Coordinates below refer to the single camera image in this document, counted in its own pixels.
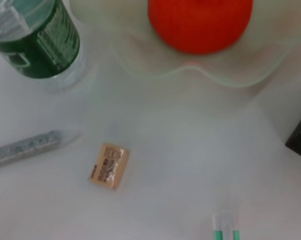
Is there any red-orange fruit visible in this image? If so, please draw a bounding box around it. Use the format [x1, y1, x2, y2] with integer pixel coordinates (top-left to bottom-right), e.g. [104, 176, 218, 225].
[147, 0, 254, 55]

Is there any clear green-label water bottle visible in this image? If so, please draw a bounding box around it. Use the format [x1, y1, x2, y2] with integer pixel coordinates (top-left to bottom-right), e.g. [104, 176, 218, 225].
[0, 0, 88, 94]

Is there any green utility knife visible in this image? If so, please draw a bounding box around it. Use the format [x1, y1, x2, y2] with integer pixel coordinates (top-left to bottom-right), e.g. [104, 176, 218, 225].
[212, 211, 241, 240]

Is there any green glass fruit plate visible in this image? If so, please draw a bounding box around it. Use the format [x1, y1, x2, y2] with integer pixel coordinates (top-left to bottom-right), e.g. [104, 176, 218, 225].
[69, 0, 291, 88]

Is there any small tan eraser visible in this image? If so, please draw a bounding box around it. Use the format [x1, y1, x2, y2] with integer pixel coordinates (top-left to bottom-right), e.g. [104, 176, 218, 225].
[87, 142, 130, 191]

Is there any grey marker pen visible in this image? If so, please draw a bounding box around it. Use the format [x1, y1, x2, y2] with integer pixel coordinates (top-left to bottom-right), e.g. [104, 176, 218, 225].
[0, 129, 81, 171]

